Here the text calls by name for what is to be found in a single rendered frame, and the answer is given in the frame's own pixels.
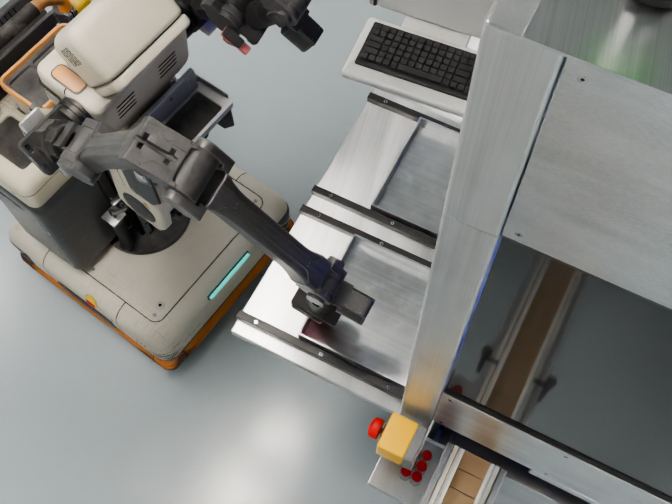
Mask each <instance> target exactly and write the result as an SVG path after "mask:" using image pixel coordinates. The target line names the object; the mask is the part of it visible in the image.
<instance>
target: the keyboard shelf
mask: <svg viewBox="0 0 672 504"><path fill-rule="evenodd" d="M374 22H378V23H381V24H384V25H388V26H391V27H394V28H397V29H400V30H403V31H406V32H409V33H412V34H415V35H418V36H422V37H425V38H428V39H431V40H434V41H437V42H440V43H443V44H446V45H449V46H452V47H456V48H459V49H462V50H465V51H468V52H471V53H474V54H477V51H475V50H472V49H469V48H466V47H467V45H468V42H469V40H470V38H471V35H468V34H465V33H462V32H458V31H455V30H452V29H449V28H446V27H443V26H440V25H437V24H433V23H430V22H427V21H424V20H421V19H418V18H415V17H412V16H408V15H406V17H405V19H404V21H403V23H402V25H401V26H398V25H395V24H392V23H389V22H385V21H382V20H379V19H376V18H373V17H371V18H369V19H368V20H367V22H366V24H365V26H364V28H363V30H362V32H361V34H360V36H359V38H358V40H357V42H356V44H355V46H354V48H353V50H352V51H351V53H350V55H349V57H348V59H347V61H346V63H345V65H344V67H343V69H342V76H343V77H344V78H347V79H350V80H353V81H356V82H359V83H362V84H365V85H368V86H371V87H374V88H377V89H379V90H382V91H385V92H388V93H391V94H394V95H397V96H400V97H403V98H406V99H409V100H412V101H415V102H418V103H421V104H424V105H427V106H430V107H433V108H436V109H439V110H442V111H445V112H447V113H450V114H453V115H456V116H459V117H462V118H463V116H464V111H465V107H466V102H467V101H465V100H462V99H459V98H456V97H453V96H450V95H448V94H445V93H442V92H439V91H436V90H433V89H430V88H427V87H424V86H421V85H418V84H415V83H412V82H409V81H406V80H403V79H400V78H397V77H394V76H391V75H388V74H385V73H382V72H379V71H376V70H373V69H370V68H367V67H364V66H361V65H358V64H355V60H356V58H357V56H358V54H359V52H360V50H361V48H362V46H363V44H364V42H365V40H366V38H367V36H368V34H369V32H370V30H371V28H372V26H373V24H374Z"/></svg>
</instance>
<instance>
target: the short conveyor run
mask: <svg viewBox="0 0 672 504"><path fill-rule="evenodd" d="M450 453H451V455H450ZM449 456H450V457H449ZM448 458H449V459H448ZM447 460H448V462H447ZM446 462H447V464H446ZM445 464H446V466H445ZM451 465H452V466H451ZM444 466H445V468H444ZM443 469H444V470H443ZM442 471H443V473H442ZM441 473H442V475H441ZM506 473H507V471H506V470H504V469H502V468H500V467H499V466H497V465H494V464H492V463H490V462H488V461H486V460H484V459H482V458H480V457H478V456H476V455H474V454H472V453H470V452H468V451H466V450H464V449H462V448H460V447H459V446H457V445H454V444H452V443H450V442H447V444H446V446H445V448H444V452H443V454H442V456H441V458H440V460H439V462H438V465H437V467H436V469H435V471H434V473H433V475H432V478H431V480H430V482H429V484H428V486H427V488H426V491H425V493H424V495H423V497H422V499H421V501H420V504H493V503H494V501H495V498H496V496H497V494H498V491H499V489H500V487H501V484H502V482H503V480H504V477H505V475H506ZM440 475H441V477H440ZM439 477H440V479H439ZM438 480H439V481H438ZM437 482H438V483H437ZM443 483H444V484H443ZM436 484H437V486H436ZM435 486H436V488H435ZM434 488H435V490H434ZM433 491H434V492H433ZM432 493H433V494H432ZM431 495H432V497H431ZM430 497H431V499H430ZM429 499H430V501H429ZM428 501H429V503H428Z"/></svg>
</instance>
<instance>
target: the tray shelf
mask: <svg viewBox="0 0 672 504"><path fill-rule="evenodd" d="M373 93H374V94H377V95H379V96H382V97H384V98H386V99H389V100H391V101H394V102H396V103H398V104H401V105H403V106H406V107H408V108H410V109H413V110H415V111H418V112H420V113H422V114H425V115H427V116H430V117H432V118H434V119H437V120H439V121H442V122H444V123H446V124H449V125H451V126H454V127H456V128H459V129H461V125H462V124H461V123H459V122H456V121H454V120H451V119H449V118H446V117H444V116H442V115H439V114H437V113H434V112H432V111H430V110H427V109H425V108H422V107H420V106H418V105H415V104H413V103H410V102H408V101H406V100H403V99H401V98H398V97H396V96H393V95H391V94H389V93H386V92H384V91H381V90H379V89H375V90H374V92H373ZM416 123H417V122H415V121H413V120H410V119H408V118H406V117H403V116H401V115H398V114H396V113H394V112H391V111H389V110H387V109H384V108H382V107H379V106H377V105H375V104H372V103H370V102H367V103H366V105H365V107H364V108H363V110H362V112H361V113H360V115H359V117H358V118H357V120H356V122H355V123H354V125H353V127H352V128H351V130H350V132H349V133H348V135H347V137H346V138H345V140H344V142H343V143H342V145H341V147H340V148H339V150H338V152H337V154H336V155H335V157H334V159H333V160H332V162H331V164H330V165H329V167H328V169H327V170H326V172H325V174H324V175H323V177H322V179H321V180H320V182H319V184H318V185H317V186H319V187H322V188H324V189H326V190H328V191H330V192H333V193H335V194H337V195H339V196H342V197H344V198H346V199H348V200H351V201H353V202H355V203H357V204H359V205H362V206H364V207H366V208H368V209H371V203H372V201H373V200H374V198H375V196H376V194H377V193H378V191H379V189H380V187H381V185H382V184H383V182H384V180H385V178H386V177H387V175H388V173H389V171H390V169H391V168H392V166H393V164H394V162H395V161H396V159H397V157H398V155H399V154H400V152H401V150H402V148H403V146H404V145H405V143H406V141H407V139H408V138H409V136H410V134H411V132H412V130H413V129H414V127H415V125H416ZM306 205H307V206H309V207H311V208H313V209H315V210H318V211H320V212H322V213H324V214H326V215H329V216H331V217H333V218H335V219H337V220H340V221H342V222H344V223H346V224H348V225H351V226H353V227H355V228H357V229H359V230H362V231H364V232H366V233H368V234H370V235H373V236H375V237H377V238H379V239H381V240H383V241H386V242H388V243H390V244H392V245H394V246H397V247H399V248H401V249H403V250H405V251H408V252H410V253H412V254H414V255H416V256H419V257H421V258H423V259H425V260H427V261H430V262H432V260H433V255H434V251H435V249H432V248H430V247H428V246H426V245H423V244H421V243H419V242H417V241H415V240H412V239H410V238H408V237H406V236H403V235H401V234H399V233H397V232H395V231H392V230H390V229H388V228H386V227H384V226H381V225H379V224H377V223H375V222H372V221H370V220H368V219H366V218H364V217H361V216H359V215H357V214H355V213H352V212H350V211H348V210H346V209H344V208H341V207H339V206H337V205H335V204H333V203H330V202H328V201H326V200H324V199H321V198H319V197H317V196H315V195H313V194H312V195H311V197H310V199H309V200H308V202H307V204H306ZM289 233H290V234H291V235H292V236H294V237H295V238H296V239H297V240H298V241H299V242H301V243H302V244H303V245H304V246H305V247H307V248H308V249H310V250H311V251H313V252H316V253H319V254H321V255H323V256H324V257H326V258H328V257H329V256H334V257H336V258H338V259H339V260H340V258H341V257H342V255H343V253H344V251H345V249H346V248H347V246H348V244H349V242H350V241H351V239H352V237H350V236H348V235H346V234H344V233H341V232H339V231H337V230H335V229H333V228H330V227H328V226H326V225H324V224H322V223H320V222H317V221H315V220H313V219H311V218H309V217H306V216H304V215H302V214H300V215H299V217H298V219H297V220H296V222H295V224H294V225H293V227H292V229H291V230H290V232H289ZM298 288H299V287H298V286H296V283H294V282H293V281H292V280H291V279H290V278H289V276H288V274H287V273H286V272H285V270H284V269H283V268H282V267H281V266H280V265H279V264H277V263H276V262H275V261H274V260H273V261H272V262H271V264H270V266H269V267H268V269H267V271H266V272H265V274H264V276H263V277H262V279H261V281H260V282H259V284H258V286H257V287H256V289H255V291H254V292H253V294H252V296H251V297H250V299H249V301H248V302H247V304H246V306H245V307H244V309H243V311H244V312H246V313H248V314H250V315H252V316H254V317H256V318H258V319H260V320H262V321H264V322H267V323H269V324H271V325H273V326H275V327H277V328H279V329H281V330H283V331H285V332H287V333H289V334H291V335H293V336H295V337H297V338H299V337H298V333H299V331H300V329H301V328H302V326H303V324H304V322H305V321H306V319H307V317H306V316H304V315H302V314H301V313H300V312H299V311H297V310H295V309H293V308H292V307H291V300H292V298H293V296H294V295H295V293H296V291H297V289H298ZM231 332H232V334H233V335H235V336H237V337H239V338H241V339H243V340H245V341H247V342H249V343H251V344H253V345H255V346H257V347H259V348H261V349H263V350H265V351H267V352H269V353H271V354H273V355H275V356H277V357H279V358H281V359H283V360H285V361H287V362H289V363H291V364H293V365H295V366H297V367H299V368H301V369H303V370H305V371H307V372H309V373H311V374H313V375H315V376H317V377H319V378H321V379H323V380H325V381H327V382H329V383H331V384H333V385H335V386H337V387H339V388H341V389H343V390H345V391H347V392H349V393H351V394H353V395H355V396H357V397H359V398H361V399H363V400H365V401H367V402H369V403H371V404H373V405H375V406H377V407H379V408H381V409H383V410H385V411H387V412H389V413H391V414H392V413H393V412H396V413H398V414H399V413H400V408H401V404H402V401H401V400H399V399H397V398H395V397H393V396H391V395H389V394H387V393H385V392H383V391H381V390H379V389H377V388H375V387H373V386H371V385H369V384H367V383H365V382H363V381H361V380H359V379H357V378H355V377H353V376H351V375H349V374H347V373H345V372H343V371H341V370H339V369H337V368H335V367H333V366H331V365H329V364H327V363H325V362H323V361H320V360H318V359H316V358H314V357H312V356H310V355H308V354H306V353H304V352H302V351H300V350H298V349H296V348H294V347H292V346H290V345H288V344H286V343H284V342H282V341H280V340H278V339H276V338H274V337H272V336H270V335H268V334H266V333H264V332H262V331H260V330H258V329H256V328H254V327H252V326H250V325H248V324H246V323H244V322H242V321H240V320H238V319H237V321H236V322H235V324H234V326H233V327H232V329H231Z"/></svg>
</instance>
